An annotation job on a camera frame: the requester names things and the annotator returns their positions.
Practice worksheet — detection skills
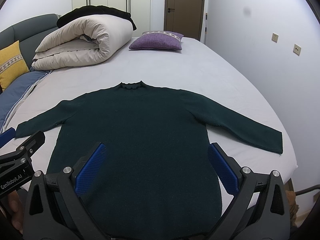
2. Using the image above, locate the white bed sheet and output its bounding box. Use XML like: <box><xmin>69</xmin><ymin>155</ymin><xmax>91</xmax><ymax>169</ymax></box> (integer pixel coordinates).
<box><xmin>6</xmin><ymin>38</ymin><xmax>297</xmax><ymax>182</ymax></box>

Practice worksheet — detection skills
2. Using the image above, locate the black garment on duvet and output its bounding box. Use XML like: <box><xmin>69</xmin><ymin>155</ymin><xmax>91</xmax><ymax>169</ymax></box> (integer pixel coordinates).
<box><xmin>56</xmin><ymin>5</ymin><xmax>137</xmax><ymax>31</ymax></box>

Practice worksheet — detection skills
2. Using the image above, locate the beige rolled duvet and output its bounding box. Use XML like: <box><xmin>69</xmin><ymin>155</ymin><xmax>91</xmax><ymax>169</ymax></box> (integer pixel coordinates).
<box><xmin>31</xmin><ymin>15</ymin><xmax>133</xmax><ymax>70</ymax></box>

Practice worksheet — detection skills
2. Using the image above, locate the person's left hand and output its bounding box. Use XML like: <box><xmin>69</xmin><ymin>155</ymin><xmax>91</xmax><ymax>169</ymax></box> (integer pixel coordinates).
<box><xmin>6</xmin><ymin>191</ymin><xmax>24</xmax><ymax>234</ymax></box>

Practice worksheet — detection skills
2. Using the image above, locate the beige wall switch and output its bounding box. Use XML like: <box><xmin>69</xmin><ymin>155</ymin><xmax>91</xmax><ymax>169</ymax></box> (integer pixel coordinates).
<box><xmin>272</xmin><ymin>33</ymin><xmax>279</xmax><ymax>43</ymax></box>

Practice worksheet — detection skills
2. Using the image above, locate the yellow patterned cushion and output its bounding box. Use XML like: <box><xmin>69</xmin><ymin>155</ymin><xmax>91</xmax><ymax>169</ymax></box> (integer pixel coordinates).
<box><xmin>0</xmin><ymin>41</ymin><xmax>29</xmax><ymax>91</ymax></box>

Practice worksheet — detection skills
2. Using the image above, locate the blue bed pillow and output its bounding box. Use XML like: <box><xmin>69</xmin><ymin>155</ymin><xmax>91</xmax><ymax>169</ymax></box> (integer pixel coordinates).
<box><xmin>1</xmin><ymin>71</ymin><xmax>51</xmax><ymax>133</ymax></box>

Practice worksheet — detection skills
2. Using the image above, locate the purple cushion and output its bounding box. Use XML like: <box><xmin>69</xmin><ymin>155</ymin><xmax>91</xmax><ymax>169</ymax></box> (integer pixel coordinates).
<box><xmin>129</xmin><ymin>31</ymin><xmax>184</xmax><ymax>50</ymax></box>

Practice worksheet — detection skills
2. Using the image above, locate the dark grey upholstered headboard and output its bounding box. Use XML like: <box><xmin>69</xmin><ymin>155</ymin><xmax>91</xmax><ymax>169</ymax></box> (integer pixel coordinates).
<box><xmin>0</xmin><ymin>14</ymin><xmax>58</xmax><ymax>69</ymax></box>

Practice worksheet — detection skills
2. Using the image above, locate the brown wooden door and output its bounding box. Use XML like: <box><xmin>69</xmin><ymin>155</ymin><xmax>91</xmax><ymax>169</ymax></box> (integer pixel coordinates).
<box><xmin>164</xmin><ymin>0</ymin><xmax>204</xmax><ymax>41</ymax></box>

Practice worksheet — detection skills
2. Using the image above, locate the dark green sweater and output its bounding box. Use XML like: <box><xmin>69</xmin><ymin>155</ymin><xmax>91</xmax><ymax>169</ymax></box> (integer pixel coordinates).
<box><xmin>16</xmin><ymin>82</ymin><xmax>283</xmax><ymax>239</ymax></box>

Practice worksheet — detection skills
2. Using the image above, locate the beige wall socket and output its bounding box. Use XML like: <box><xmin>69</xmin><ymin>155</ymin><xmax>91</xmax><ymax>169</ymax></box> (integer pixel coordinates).
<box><xmin>293</xmin><ymin>44</ymin><xmax>301</xmax><ymax>56</ymax></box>

